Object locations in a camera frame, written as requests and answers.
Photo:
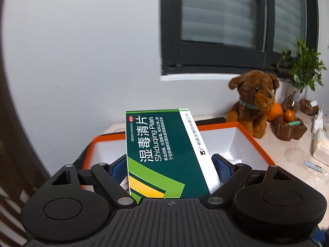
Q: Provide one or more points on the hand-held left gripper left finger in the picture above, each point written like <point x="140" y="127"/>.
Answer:
<point x="119" y="168"/>

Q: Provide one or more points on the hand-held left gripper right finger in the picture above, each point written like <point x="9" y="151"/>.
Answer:
<point x="222" y="167"/>

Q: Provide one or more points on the orange storage box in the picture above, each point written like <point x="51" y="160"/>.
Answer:
<point x="231" y="144"/>

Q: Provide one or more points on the green medicine box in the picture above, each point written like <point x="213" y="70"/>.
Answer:
<point x="159" y="159"/>

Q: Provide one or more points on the large orange fruit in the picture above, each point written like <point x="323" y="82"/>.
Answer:
<point x="275" y="110"/>

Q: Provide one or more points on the brown plush dog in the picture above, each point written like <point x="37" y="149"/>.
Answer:
<point x="252" y="95"/>

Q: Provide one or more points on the teal pen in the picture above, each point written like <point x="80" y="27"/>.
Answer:
<point x="293" y="123"/>

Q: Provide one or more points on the small orange fruit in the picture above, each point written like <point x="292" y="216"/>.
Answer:
<point x="289" y="115"/>

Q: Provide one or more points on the small blue packet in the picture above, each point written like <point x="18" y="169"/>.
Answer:
<point x="313" y="166"/>

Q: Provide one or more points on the white tissue pack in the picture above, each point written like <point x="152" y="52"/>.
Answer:
<point x="321" y="146"/>

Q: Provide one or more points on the brown pot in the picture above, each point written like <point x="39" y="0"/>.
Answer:
<point x="308" y="107"/>

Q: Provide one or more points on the small white bottle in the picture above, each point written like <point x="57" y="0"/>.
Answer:
<point x="318" y="119"/>

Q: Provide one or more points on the green potted plant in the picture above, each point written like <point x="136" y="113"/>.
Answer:
<point x="300" y="67"/>

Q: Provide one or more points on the dark framed window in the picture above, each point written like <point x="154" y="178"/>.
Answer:
<point x="218" y="12"/>

